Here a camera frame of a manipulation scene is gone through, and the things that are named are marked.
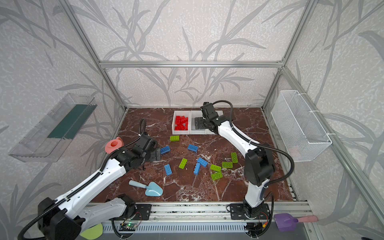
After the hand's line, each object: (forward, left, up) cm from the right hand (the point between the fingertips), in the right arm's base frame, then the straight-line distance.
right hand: (203, 117), depth 90 cm
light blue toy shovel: (-37, +28, -16) cm, 49 cm away
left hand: (-19, +27, -3) cm, 33 cm away
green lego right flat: (-23, -14, -17) cm, 32 cm away
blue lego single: (-12, +7, -17) cm, 22 cm away
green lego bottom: (-29, -7, -17) cm, 35 cm away
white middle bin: (+15, +7, -14) cm, 22 cm away
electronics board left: (-53, +35, -18) cm, 66 cm away
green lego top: (-4, +20, -17) cm, 27 cm away
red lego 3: (+9, +14, -16) cm, 23 cm away
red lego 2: (+13, +15, -16) cm, 26 cm away
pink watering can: (-14, +53, -7) cm, 56 cm away
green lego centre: (-22, +13, -18) cm, 31 cm away
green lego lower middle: (-24, -7, -19) cm, 31 cm away
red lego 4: (+4, +14, -16) cm, 22 cm away
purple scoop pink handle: (-52, -39, -18) cm, 67 cm away
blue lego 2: (-21, +1, -17) cm, 27 cm away
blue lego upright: (-26, +4, -16) cm, 30 cm away
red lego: (+11, +19, -15) cm, 26 cm away
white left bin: (+15, +12, -13) cm, 23 cm away
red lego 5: (+3, +18, -14) cm, 23 cm away
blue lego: (-25, +22, -19) cm, 38 cm away
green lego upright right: (-18, -19, -17) cm, 31 cm away
